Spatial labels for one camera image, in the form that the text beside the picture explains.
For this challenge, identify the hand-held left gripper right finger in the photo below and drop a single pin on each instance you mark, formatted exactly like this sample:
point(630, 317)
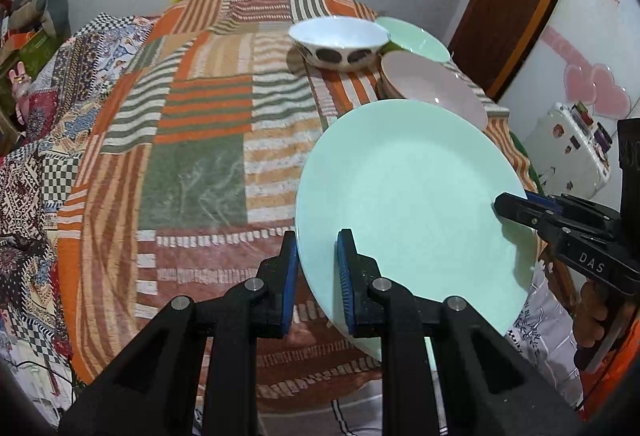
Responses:
point(345, 286)

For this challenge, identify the mint green plate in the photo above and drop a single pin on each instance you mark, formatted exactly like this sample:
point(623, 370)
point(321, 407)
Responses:
point(410, 196)

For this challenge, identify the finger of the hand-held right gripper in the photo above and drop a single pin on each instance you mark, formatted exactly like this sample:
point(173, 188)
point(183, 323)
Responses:
point(547, 203)
point(520, 208)

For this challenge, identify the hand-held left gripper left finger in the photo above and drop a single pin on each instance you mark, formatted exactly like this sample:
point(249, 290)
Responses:
point(287, 286)

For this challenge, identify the mint green bowl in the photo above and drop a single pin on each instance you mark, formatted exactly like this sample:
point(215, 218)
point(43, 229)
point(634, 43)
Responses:
point(415, 41)

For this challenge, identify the pink bowl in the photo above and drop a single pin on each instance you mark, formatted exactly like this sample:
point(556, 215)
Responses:
point(430, 76)

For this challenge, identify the white bowl with dark dots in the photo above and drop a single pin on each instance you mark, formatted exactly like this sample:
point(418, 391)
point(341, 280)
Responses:
point(335, 33)

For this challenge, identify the patchwork patterned quilt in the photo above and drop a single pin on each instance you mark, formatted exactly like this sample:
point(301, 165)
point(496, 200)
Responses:
point(50, 141)

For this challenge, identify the pink bunny toy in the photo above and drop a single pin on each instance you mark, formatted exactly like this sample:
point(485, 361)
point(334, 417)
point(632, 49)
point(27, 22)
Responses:
point(20, 86)

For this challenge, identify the wooden wardrobe with heart doors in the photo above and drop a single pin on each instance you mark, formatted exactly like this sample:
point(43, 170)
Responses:
point(590, 41)

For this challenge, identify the person's right hand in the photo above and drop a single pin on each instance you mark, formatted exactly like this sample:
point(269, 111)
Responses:
point(592, 316)

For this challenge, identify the orange green striped blanket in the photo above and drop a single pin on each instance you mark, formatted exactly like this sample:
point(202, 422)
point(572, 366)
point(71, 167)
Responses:
point(200, 166)

